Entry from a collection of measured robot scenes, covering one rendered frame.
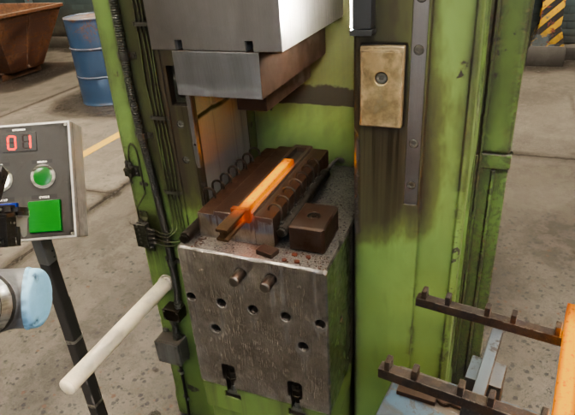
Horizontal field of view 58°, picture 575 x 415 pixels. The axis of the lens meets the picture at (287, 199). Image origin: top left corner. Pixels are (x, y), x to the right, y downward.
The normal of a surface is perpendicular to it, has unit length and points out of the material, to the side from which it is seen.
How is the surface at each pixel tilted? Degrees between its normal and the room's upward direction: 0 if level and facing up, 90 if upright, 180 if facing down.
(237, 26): 90
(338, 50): 90
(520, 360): 0
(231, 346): 90
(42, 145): 60
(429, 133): 90
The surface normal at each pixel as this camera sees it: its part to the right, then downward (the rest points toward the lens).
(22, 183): 0.03, -0.04
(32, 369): -0.06, -0.88
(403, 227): -0.37, 0.45
